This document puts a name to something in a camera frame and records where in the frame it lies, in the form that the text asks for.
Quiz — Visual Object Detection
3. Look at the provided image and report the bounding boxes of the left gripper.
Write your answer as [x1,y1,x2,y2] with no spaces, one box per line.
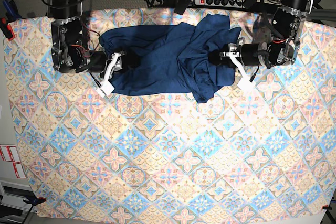
[208,43,265,68]

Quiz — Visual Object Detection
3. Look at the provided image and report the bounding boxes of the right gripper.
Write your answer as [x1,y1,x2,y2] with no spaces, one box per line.
[90,51,140,73]

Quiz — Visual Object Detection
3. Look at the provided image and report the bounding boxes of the blue long-sleeve T-shirt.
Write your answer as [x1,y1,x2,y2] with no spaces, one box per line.
[99,15,241,103]

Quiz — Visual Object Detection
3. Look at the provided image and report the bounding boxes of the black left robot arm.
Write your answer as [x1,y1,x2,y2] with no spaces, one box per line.
[208,0,314,69]

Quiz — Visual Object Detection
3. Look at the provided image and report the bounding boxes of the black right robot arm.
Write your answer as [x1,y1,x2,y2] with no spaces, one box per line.
[42,0,140,75]

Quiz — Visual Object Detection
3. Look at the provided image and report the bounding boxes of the white power strip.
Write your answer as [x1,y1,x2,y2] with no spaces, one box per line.
[194,0,244,8]

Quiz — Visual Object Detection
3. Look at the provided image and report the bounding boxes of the patterned tile tablecloth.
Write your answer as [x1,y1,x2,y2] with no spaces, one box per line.
[4,17,335,223]

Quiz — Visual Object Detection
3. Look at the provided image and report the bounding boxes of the red clamp at left edge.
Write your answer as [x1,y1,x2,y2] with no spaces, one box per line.
[1,18,15,41]

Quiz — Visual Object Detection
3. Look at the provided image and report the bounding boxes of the white labels with red print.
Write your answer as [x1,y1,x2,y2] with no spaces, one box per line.
[1,145,26,179]

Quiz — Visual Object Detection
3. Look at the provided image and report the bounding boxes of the orange clamp lower right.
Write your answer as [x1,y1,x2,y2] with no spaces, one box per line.
[322,205,332,211]

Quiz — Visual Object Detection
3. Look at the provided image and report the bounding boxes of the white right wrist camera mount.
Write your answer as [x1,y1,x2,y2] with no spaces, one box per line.
[96,51,127,98]

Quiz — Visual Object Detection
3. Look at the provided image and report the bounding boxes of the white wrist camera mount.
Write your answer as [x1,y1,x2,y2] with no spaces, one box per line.
[96,51,127,98]
[219,52,255,92]

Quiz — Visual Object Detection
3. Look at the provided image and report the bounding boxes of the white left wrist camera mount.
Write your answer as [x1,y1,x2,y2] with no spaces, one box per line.
[219,52,255,92]

